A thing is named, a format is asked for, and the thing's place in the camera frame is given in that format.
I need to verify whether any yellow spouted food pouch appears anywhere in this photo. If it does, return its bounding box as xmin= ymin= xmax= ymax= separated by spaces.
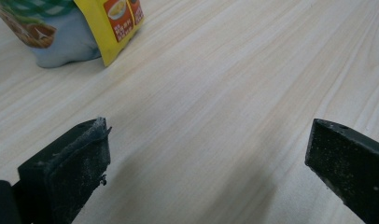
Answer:
xmin=0 ymin=0 xmax=146 ymax=69

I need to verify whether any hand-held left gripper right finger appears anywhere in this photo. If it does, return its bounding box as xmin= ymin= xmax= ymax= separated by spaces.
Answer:
xmin=304 ymin=118 xmax=379 ymax=224

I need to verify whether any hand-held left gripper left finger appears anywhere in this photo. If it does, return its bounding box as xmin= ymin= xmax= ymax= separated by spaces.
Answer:
xmin=12 ymin=117 xmax=113 ymax=224

